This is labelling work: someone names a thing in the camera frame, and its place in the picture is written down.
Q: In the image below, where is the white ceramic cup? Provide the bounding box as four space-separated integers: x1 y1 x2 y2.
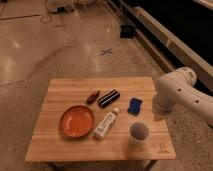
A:
129 122 149 145

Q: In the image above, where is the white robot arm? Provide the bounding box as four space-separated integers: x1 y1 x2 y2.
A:
153 67 213 128

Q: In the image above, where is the black striped box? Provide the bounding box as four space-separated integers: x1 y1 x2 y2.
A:
98 90 120 108

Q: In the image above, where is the small brown red object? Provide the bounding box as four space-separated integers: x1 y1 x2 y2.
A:
86 91 100 104

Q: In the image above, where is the wooden folding table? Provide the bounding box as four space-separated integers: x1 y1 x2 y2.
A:
25 77 176 163

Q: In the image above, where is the blue sponge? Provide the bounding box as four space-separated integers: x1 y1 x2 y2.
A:
127 98 143 116

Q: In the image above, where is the white tube bottle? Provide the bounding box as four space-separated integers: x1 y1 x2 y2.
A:
93 108 119 139

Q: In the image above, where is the orange plate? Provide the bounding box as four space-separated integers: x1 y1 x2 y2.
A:
59 105 94 138

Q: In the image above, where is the black box on floor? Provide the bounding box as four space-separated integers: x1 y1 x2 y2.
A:
120 25 134 38

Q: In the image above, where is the white equipment on floor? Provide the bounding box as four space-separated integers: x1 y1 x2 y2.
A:
45 0 74 13

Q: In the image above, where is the grey wall ledge rail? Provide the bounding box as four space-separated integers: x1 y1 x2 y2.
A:
105 0 213 94

